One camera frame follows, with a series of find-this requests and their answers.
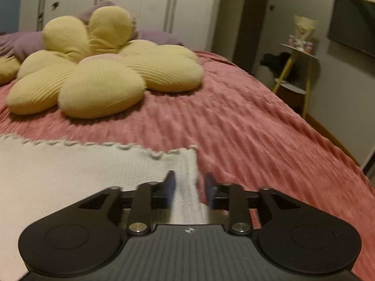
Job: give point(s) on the small yellow pillow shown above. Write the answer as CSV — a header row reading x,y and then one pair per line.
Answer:
x,y
9,66

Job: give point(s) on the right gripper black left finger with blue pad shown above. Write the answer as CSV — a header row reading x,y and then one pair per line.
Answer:
x,y
140,203

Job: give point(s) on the white knitted garment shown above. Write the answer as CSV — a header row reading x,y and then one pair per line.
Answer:
x,y
44,176

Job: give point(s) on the wall-mounted black television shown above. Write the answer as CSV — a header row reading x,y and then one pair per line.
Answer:
x,y
352,25

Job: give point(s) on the yellow flower-shaped cushion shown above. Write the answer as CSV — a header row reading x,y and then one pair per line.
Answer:
x,y
96,69

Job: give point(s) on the yellow bouquet decoration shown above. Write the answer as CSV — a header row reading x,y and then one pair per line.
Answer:
x,y
302,40

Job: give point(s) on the yellow-legged side table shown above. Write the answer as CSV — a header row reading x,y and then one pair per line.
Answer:
x,y
301,83

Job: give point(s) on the white wardrobe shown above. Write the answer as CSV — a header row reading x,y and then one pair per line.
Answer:
x,y
191,21

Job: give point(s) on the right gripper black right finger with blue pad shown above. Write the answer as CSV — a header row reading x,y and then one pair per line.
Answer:
x,y
238,202

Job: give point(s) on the dark wooden door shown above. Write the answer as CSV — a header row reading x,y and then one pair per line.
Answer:
x,y
249,33

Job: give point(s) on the purple blanket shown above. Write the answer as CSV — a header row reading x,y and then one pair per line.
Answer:
x,y
23,44

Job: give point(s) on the white bin with dark clothes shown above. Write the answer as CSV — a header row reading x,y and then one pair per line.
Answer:
x,y
271,67

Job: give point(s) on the pink ribbed bedspread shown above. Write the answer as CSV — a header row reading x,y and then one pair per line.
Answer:
x,y
244,134

